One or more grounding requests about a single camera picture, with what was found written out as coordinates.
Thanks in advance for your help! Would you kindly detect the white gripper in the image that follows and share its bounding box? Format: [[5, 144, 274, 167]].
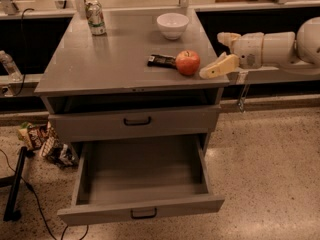
[[199, 32, 264, 79]]

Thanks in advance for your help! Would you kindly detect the red apple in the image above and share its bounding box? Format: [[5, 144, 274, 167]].
[[175, 50, 200, 76]]

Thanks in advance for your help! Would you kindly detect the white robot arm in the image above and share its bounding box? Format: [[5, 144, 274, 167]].
[[199, 17, 320, 79]]

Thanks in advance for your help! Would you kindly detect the grey drawer cabinet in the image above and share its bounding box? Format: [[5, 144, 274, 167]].
[[36, 9, 229, 148]]

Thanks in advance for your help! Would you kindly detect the open grey middle drawer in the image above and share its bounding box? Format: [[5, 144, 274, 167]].
[[58, 135, 224, 226]]

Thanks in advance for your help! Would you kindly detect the closed grey upper drawer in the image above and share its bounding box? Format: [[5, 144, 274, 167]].
[[49, 105, 220, 142]]

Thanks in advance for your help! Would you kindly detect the white bowl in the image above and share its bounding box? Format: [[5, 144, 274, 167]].
[[157, 13, 189, 40]]

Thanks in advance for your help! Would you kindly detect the dark snack bar wrapper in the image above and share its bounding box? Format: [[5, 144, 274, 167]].
[[147, 54, 176, 69]]

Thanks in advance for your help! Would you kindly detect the green soda can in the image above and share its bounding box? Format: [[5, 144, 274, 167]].
[[85, 1, 106, 35]]

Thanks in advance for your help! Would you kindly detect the dark patterned chip bag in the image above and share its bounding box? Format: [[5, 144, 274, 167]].
[[39, 137, 78, 168]]

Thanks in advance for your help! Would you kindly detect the brown chip bag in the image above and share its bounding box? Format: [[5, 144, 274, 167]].
[[17, 122, 54, 150]]

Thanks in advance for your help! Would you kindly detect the clear plastic water bottle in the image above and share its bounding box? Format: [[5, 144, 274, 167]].
[[0, 50, 23, 82]]

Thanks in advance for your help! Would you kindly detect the black stand leg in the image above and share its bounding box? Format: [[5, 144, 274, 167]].
[[0, 147, 27, 222]]

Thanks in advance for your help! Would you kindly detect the black hanging cable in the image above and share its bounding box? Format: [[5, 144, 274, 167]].
[[13, 7, 36, 97]]

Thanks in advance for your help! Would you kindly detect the grey metal rail frame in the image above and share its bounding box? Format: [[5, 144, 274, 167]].
[[0, 6, 319, 113]]

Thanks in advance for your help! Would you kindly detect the black floor cable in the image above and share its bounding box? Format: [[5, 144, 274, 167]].
[[0, 148, 90, 240]]

